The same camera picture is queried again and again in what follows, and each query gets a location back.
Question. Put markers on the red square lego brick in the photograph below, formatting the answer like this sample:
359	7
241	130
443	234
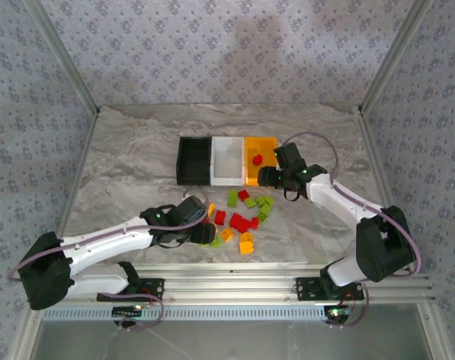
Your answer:
220	217
243	195
254	223
256	159

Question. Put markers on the long green lego brick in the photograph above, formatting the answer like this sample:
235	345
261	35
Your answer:
232	198

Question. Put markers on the yellow square lego brick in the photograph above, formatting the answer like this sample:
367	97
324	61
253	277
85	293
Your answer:
227	234
211	209
246	248
246	237

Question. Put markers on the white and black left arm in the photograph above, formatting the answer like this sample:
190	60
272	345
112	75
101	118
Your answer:
99	243

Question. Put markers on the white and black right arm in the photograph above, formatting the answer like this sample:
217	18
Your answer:
343	202

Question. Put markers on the yellow-orange plastic bin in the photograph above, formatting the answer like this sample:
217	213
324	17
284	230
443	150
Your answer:
251	172

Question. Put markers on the white plastic bin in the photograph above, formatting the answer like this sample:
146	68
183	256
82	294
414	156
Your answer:
227	161

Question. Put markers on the large red lego brick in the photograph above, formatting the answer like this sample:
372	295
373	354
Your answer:
238	222

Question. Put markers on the black plastic bin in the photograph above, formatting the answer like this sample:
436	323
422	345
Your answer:
193	161

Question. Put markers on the small circuit board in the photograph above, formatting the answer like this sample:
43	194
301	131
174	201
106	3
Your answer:
127	310
337	312

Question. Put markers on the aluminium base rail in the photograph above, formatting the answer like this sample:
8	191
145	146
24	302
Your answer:
231	281

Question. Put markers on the aluminium side rail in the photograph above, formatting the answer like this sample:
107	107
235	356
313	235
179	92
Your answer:
379	168
81	161

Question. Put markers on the aluminium frame post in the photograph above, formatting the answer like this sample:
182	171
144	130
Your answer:
392	56

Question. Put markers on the aluminium frame leg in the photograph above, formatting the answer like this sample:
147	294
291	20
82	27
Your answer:
26	337
437	333

